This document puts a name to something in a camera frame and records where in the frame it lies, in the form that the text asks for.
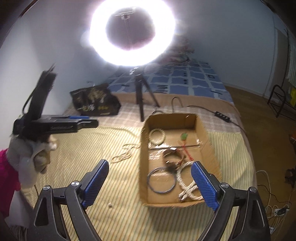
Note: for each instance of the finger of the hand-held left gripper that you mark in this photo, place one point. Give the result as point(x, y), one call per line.
point(79, 117)
point(89, 123)

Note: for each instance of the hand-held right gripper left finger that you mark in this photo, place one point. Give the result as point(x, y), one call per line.
point(96, 183)

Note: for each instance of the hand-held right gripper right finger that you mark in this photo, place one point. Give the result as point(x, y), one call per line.
point(204, 185)

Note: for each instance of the cardboard box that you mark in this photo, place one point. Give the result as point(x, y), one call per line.
point(143, 162)

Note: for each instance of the thin metal bangle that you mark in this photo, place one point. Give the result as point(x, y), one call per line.
point(149, 180)

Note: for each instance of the person's left forearm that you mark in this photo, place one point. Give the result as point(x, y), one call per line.
point(8, 180)

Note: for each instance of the person's left hand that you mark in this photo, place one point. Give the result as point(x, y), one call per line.
point(27, 160)

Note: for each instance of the black printed snack bag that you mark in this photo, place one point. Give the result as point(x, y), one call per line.
point(94, 102)

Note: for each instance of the beige checked bed sheet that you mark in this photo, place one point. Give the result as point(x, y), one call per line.
point(129, 113)

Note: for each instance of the yellow striped blanket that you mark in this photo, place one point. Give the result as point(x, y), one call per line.
point(129, 222)

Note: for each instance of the black tripod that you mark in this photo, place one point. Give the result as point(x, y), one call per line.
point(141, 92)

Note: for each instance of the black object on floor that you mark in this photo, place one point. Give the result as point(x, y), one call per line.
point(291, 176)

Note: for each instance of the blue patterned bed sheet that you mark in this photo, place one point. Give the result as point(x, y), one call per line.
point(180, 81)

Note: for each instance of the black clothes rack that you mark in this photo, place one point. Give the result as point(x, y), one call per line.
point(277, 102)

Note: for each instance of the phone clamp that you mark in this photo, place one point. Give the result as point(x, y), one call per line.
point(126, 12)

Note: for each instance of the patterned cushion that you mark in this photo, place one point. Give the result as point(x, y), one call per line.
point(180, 51)

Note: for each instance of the yellow crate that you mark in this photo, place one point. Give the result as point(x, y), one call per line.
point(292, 97)

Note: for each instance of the striped towel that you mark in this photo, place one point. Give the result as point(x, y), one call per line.
point(291, 64)

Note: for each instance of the black inline switch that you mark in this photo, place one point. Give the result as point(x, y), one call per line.
point(222, 117)

